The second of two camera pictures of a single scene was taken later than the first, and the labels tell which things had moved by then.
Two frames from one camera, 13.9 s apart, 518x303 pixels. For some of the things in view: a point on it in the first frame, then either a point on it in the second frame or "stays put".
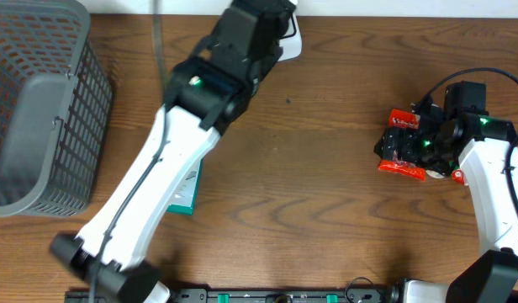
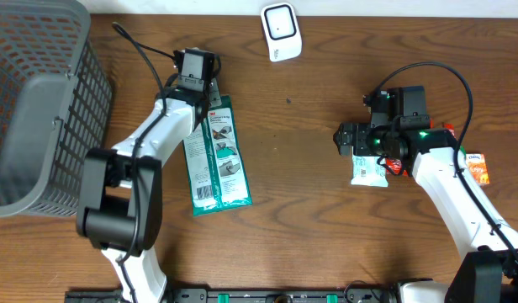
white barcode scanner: x=291 y=39 stays put
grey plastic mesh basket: x=50 y=108 stays put
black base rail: x=255 y=295 stays put
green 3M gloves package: x=184 y=199 → x=217 y=177
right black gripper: x=441 y=167 → x=361 y=132
